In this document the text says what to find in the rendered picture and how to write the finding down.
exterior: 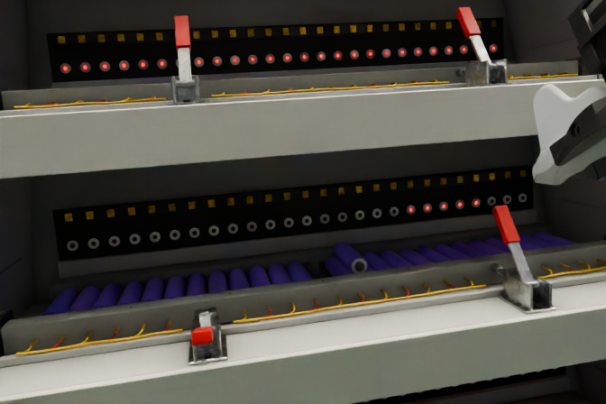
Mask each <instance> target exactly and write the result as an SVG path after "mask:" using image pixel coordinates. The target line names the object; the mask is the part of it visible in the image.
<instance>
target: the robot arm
mask: <svg viewBox="0 0 606 404"><path fill-rule="evenodd" d="M592 1H593V0H582V2H581V3H580V4H579V5H577V7H576V8H575V9H574V10H573V11H572V12H571V14H570V15H569V16H568V17H567V20H568V22H569V23H570V26H571V28H572V30H573V32H574V36H575V38H576V40H577V41H578V44H579V45H578V46H577V49H578V51H579V53H580V55H581V57H582V59H583V63H584V65H585V67H586V69H587V71H588V73H589V75H597V74H601V75H602V77H603V79H604V81H605V83H606V0H602V1H601V2H600V3H599V4H598V5H597V6H596V7H595V9H594V10H593V11H592V12H591V13H590V14H589V15H588V14H587V13H586V11H585V9H586V8H587V7H588V6H589V5H590V3H591V2H592ZM534 111H535V117H536V122H537V132H538V138H539V144H540V155H539V156H538V158H537V161H536V163H535V164H534V166H533V169H532V175H533V178H534V181H535V182H536V183H542V184H548V185H560V184H562V183H564V182H565V180H566V179H568V178H569V177H571V176H573V175H574V174H575V176H576V177H577V178H582V179H592V180H604V179H606V88H605V87H590V88H588V89H587V90H585V91H584V92H582V94H581V95H579V96H577V97H576V98H571V97H569V96H568V95H566V94H565V93H564V92H563V91H561V90H560V89H559V88H558V87H556V86H555V85H552V84H548V85H545V86H543V87H542V88H540V89H539V90H538V92H537V94H536V96H535V99H534Z"/></svg>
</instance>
